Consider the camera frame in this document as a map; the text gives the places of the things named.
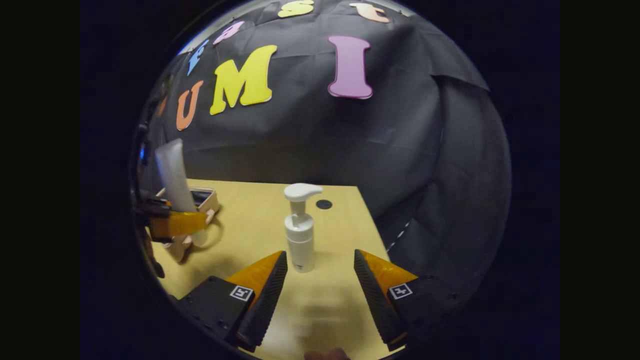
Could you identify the white pump bottle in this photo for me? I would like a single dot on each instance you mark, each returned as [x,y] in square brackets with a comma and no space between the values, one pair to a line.
[300,235]

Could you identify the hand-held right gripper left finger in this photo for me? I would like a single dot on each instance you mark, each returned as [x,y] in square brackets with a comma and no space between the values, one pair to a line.
[270,300]

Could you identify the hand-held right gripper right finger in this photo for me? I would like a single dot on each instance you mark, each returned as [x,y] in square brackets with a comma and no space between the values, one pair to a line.
[377,300]

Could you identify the black backdrop cloth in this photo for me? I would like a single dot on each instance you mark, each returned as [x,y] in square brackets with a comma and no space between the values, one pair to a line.
[310,135]

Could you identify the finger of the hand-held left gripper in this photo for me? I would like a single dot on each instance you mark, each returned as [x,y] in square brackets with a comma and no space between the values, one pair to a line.
[180,223]

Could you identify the white squeeze tube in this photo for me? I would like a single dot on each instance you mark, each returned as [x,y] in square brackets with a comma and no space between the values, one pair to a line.
[172,170]

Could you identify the beige suitcase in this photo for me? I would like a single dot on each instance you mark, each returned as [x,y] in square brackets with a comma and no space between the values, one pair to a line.
[210,200]

